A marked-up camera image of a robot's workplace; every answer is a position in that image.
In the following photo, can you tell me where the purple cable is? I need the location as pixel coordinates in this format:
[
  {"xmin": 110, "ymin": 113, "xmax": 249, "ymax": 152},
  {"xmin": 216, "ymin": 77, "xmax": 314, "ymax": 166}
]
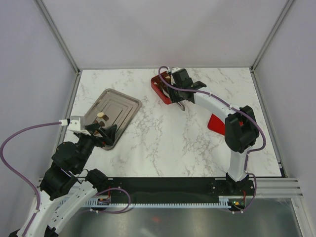
[
  {"xmin": 0, "ymin": 120, "xmax": 62, "ymax": 235},
  {"xmin": 158, "ymin": 66, "xmax": 267, "ymax": 215}
]

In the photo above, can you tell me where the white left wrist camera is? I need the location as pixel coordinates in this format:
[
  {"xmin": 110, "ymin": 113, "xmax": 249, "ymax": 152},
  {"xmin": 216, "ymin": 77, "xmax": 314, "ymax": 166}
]
[{"xmin": 59, "ymin": 116, "xmax": 91, "ymax": 136}]

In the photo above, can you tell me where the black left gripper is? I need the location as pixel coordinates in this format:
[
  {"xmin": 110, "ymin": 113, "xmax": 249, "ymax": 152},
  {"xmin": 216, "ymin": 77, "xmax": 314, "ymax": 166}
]
[{"xmin": 76, "ymin": 122, "xmax": 118, "ymax": 172}]

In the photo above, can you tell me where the aluminium frame rail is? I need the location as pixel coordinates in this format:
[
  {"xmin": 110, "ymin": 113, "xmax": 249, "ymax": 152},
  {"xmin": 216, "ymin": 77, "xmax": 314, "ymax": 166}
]
[{"xmin": 256, "ymin": 177, "xmax": 303, "ymax": 198}]

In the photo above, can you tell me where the stainless steel tray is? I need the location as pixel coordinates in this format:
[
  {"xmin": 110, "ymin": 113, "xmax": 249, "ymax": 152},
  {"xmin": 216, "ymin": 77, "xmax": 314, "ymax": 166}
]
[{"xmin": 84, "ymin": 89, "xmax": 142, "ymax": 150}]

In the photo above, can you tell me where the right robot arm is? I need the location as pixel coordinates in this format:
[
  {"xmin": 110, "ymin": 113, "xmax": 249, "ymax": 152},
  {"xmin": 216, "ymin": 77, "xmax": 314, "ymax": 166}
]
[{"xmin": 165, "ymin": 69, "xmax": 260, "ymax": 195}]

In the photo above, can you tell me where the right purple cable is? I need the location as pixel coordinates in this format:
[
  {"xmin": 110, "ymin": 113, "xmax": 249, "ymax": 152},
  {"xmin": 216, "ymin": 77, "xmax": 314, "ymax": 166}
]
[{"xmin": 158, "ymin": 66, "xmax": 267, "ymax": 215}]

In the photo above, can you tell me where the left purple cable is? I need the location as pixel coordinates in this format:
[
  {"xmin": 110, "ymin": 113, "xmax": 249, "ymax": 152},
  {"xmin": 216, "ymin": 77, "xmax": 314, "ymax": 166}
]
[{"xmin": 0, "ymin": 120, "xmax": 62, "ymax": 235}]

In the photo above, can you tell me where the white cable duct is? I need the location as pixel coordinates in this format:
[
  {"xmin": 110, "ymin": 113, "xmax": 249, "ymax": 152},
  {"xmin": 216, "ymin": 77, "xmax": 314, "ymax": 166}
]
[{"xmin": 41, "ymin": 195, "xmax": 247, "ymax": 210}]

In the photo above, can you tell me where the red box lid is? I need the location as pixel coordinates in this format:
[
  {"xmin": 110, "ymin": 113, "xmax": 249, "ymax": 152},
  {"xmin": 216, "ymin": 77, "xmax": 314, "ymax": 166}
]
[{"xmin": 207, "ymin": 114, "xmax": 225, "ymax": 135}]

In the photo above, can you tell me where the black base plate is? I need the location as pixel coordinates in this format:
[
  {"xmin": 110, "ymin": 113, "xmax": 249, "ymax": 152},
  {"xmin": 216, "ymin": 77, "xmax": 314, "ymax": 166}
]
[{"xmin": 107, "ymin": 177, "xmax": 254, "ymax": 203}]

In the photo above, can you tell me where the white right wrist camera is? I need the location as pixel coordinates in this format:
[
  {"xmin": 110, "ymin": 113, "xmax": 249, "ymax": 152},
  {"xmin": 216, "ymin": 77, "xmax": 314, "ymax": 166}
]
[{"xmin": 167, "ymin": 67, "xmax": 181, "ymax": 75}]

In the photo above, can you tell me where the red chocolate box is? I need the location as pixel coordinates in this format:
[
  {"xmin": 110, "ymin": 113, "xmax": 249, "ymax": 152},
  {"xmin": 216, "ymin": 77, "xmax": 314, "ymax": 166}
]
[{"xmin": 151, "ymin": 75, "xmax": 171, "ymax": 105}]

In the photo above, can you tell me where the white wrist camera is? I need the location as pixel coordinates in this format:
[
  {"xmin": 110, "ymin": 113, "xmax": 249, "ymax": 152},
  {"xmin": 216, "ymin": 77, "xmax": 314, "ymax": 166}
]
[
  {"xmin": 167, "ymin": 67, "xmax": 181, "ymax": 75},
  {"xmin": 59, "ymin": 116, "xmax": 91, "ymax": 136}
]

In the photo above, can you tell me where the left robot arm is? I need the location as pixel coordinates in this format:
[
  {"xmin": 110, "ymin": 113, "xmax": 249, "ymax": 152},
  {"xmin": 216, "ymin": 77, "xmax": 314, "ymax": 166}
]
[{"xmin": 0, "ymin": 119, "xmax": 117, "ymax": 237}]

